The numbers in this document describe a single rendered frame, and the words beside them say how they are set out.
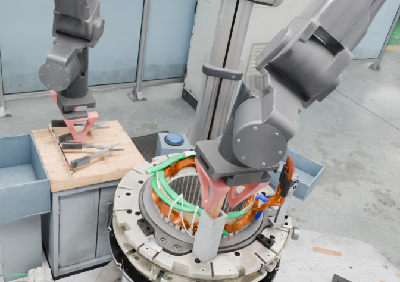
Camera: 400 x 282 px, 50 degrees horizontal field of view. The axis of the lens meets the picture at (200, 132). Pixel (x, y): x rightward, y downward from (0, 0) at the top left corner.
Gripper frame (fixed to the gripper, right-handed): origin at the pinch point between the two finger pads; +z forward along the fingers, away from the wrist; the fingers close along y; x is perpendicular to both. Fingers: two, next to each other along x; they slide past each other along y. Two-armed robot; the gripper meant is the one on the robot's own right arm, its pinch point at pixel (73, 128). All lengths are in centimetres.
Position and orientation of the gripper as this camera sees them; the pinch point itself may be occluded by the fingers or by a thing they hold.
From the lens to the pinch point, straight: 97.5
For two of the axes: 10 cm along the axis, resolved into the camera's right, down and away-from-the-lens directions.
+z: -1.6, 8.2, 5.5
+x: 8.6, -1.6, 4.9
